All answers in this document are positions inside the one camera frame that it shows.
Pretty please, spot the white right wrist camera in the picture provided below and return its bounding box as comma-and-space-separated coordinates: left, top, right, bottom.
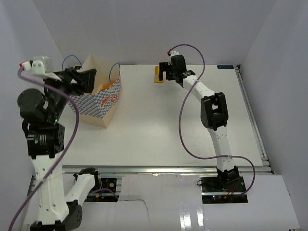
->
167, 50, 180, 65

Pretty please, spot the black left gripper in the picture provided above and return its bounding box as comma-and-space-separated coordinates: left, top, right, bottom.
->
44, 67, 96, 121

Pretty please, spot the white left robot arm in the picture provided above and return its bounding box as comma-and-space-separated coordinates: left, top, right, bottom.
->
17, 68, 102, 231

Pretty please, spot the blue checkered paper bag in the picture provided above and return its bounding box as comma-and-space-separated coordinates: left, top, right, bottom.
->
71, 54, 122, 128

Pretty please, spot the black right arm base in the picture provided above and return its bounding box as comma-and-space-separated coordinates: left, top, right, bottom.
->
196, 177, 248, 204

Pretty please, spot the blue table corner label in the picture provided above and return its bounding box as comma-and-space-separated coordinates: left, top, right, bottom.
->
217, 65, 234, 69

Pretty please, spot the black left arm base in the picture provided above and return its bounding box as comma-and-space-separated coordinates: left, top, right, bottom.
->
87, 178, 118, 202

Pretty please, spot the yellow snack bar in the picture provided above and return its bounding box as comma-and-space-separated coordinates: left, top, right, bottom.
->
154, 66, 164, 83

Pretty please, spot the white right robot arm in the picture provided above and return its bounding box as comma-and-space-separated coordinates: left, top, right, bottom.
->
158, 51, 240, 192

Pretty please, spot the aluminium table edge rail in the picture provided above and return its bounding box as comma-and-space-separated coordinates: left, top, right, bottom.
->
63, 166, 272, 174

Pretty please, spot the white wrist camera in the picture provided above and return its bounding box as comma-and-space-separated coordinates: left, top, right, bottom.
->
167, 50, 180, 65
19, 56, 61, 81

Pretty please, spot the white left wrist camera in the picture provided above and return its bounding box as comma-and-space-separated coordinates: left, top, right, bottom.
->
19, 56, 61, 81

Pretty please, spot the orange candy bag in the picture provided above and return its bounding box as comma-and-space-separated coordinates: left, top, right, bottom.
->
100, 82, 114, 91

